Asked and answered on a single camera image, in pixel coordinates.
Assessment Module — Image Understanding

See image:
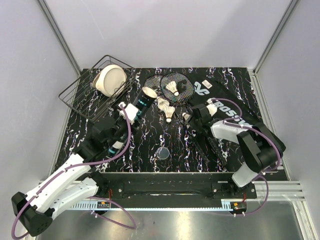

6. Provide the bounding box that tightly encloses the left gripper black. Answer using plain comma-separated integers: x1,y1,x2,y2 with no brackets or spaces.
105,105,142,149

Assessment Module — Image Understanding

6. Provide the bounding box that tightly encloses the white shuttlecock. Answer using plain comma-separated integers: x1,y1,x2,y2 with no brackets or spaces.
163,106,176,123
182,112,190,122
157,97,170,111
165,81,179,96

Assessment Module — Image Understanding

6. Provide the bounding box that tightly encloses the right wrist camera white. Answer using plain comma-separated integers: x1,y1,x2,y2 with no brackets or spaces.
206,98,218,117

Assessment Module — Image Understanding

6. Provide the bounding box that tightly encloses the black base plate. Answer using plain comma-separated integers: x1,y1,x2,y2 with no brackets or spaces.
101,172,257,200

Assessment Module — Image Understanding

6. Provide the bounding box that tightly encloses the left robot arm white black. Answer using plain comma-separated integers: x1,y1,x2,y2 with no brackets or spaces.
11,104,140,240

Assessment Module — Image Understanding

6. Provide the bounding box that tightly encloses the right badminton racket black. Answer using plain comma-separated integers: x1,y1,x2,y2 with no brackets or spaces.
158,72,227,167

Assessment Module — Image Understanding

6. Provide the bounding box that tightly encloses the black wire basket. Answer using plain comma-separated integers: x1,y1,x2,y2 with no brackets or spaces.
58,55,136,123

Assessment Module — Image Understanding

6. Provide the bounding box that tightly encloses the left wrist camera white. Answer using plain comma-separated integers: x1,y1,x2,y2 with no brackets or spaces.
118,102,139,125

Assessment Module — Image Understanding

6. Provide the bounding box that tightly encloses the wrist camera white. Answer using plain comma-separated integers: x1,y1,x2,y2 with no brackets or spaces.
118,102,139,125
206,98,218,117

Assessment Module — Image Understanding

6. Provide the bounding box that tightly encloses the clear plastic tube lid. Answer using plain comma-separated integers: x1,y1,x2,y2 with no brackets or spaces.
156,147,170,160

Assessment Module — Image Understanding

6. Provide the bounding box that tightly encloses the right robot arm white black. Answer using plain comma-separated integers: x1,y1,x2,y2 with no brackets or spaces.
182,103,286,199

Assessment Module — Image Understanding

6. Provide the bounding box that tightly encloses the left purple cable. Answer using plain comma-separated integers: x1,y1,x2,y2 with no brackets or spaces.
11,104,138,238

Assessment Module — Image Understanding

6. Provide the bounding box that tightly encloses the black BOKA shuttlecock tube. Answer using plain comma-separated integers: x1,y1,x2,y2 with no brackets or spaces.
107,86,158,157

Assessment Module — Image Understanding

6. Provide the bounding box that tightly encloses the black racket bag Crossway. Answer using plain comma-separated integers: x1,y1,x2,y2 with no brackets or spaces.
185,79,273,142

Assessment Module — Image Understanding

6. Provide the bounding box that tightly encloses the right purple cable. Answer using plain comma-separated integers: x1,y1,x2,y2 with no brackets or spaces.
211,97,283,216

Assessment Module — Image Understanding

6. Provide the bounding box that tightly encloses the purple cable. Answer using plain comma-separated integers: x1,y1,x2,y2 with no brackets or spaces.
11,104,138,238
211,97,283,216

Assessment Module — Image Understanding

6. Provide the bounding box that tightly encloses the white round container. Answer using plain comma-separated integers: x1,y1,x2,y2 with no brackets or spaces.
92,64,127,97

